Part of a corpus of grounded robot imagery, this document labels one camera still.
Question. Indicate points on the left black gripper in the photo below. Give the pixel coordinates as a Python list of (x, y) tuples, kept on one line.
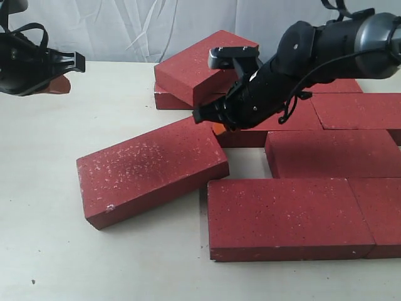
[(27, 67)]

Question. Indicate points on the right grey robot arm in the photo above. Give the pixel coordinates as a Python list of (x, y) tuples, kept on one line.
[(364, 48)]

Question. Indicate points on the base brick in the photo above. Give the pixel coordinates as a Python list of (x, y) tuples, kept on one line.
[(337, 86), (164, 100), (355, 111), (332, 153)]

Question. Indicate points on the centre lower base brick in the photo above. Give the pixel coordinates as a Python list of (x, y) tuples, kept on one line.
[(332, 153)]

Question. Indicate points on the white backdrop cloth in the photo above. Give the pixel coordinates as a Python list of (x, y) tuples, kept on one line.
[(151, 31)]

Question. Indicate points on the rear right base brick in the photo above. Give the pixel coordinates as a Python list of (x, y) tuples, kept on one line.
[(337, 86)]

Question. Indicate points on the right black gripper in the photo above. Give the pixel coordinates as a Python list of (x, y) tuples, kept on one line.
[(250, 101)]

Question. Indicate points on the right middle base brick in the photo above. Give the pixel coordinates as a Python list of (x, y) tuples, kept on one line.
[(355, 111)]

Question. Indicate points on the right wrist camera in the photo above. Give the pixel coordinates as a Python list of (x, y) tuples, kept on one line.
[(243, 59)]

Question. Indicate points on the rear left base brick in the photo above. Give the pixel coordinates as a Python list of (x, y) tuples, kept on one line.
[(164, 100)]

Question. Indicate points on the red brick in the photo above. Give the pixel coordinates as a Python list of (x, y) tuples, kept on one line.
[(187, 75), (303, 118), (285, 220), (379, 201), (149, 170)]

